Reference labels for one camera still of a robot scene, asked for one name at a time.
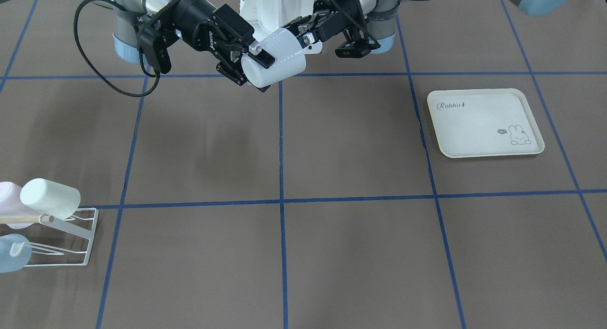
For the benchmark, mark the pink plastic cup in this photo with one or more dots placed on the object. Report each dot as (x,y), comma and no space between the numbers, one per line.
(10,202)

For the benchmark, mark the grey plastic cup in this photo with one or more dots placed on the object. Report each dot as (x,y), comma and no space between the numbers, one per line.
(282,57)

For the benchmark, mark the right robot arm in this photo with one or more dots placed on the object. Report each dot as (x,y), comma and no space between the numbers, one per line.
(145,29)

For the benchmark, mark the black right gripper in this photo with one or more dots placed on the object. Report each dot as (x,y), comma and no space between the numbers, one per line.
(193,15)

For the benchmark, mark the cream plastic tray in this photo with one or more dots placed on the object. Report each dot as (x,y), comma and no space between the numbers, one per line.
(484,123)

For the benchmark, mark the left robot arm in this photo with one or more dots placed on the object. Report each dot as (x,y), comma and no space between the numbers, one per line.
(367,26)

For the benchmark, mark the white wire cup rack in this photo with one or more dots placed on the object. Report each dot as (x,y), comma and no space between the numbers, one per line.
(59,242)

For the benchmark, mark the pale yellow plastic cup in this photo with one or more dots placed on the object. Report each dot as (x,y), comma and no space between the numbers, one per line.
(50,198)

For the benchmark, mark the light blue plastic cup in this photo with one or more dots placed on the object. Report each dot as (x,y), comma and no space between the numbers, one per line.
(15,252)

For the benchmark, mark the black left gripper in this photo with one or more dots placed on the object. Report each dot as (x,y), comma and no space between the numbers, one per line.
(337,26)

